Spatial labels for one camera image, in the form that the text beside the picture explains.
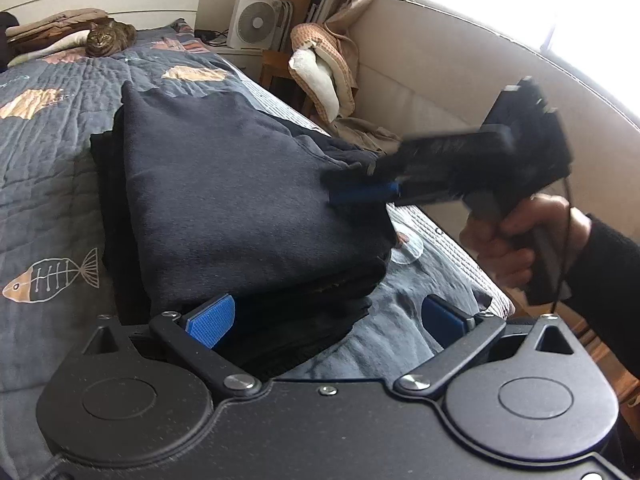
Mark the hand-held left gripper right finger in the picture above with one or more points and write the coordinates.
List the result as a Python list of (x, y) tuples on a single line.
[(442, 317)]

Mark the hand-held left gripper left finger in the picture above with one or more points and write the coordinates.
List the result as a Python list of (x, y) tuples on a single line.
[(212, 317)]

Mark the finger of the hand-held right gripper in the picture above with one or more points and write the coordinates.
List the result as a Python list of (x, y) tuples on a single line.
[(365, 195), (360, 172)]

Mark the stack of black clothes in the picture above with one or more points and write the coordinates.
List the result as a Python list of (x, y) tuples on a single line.
[(115, 240)]

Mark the person's right forearm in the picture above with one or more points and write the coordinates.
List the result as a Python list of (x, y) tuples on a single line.
[(610, 285)]

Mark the person's right hand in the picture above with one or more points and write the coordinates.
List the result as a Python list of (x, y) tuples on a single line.
[(505, 255)]

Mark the beige crumpled cloth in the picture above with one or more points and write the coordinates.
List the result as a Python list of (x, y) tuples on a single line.
[(365, 132)]

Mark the white cushion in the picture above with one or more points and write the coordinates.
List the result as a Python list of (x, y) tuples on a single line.
[(315, 77)]

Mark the wooden chair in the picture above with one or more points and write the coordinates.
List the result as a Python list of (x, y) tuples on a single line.
[(275, 67)]

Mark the beige waffle blanket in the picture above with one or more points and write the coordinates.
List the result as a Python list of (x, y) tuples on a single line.
[(320, 40)]

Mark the white nightstand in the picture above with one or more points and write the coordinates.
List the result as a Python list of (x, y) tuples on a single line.
[(240, 57)]

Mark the white box fan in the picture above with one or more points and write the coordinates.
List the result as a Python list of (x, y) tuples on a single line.
[(255, 22)]

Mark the blue-grey printed quilt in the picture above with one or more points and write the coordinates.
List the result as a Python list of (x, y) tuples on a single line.
[(50, 185)]

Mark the tabby cat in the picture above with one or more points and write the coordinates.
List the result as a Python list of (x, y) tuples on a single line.
[(107, 37)]

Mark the white headboard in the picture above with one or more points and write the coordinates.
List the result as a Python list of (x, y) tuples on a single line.
[(125, 2)]

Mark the black jacket pile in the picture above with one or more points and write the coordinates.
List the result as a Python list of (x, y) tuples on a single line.
[(7, 42)]

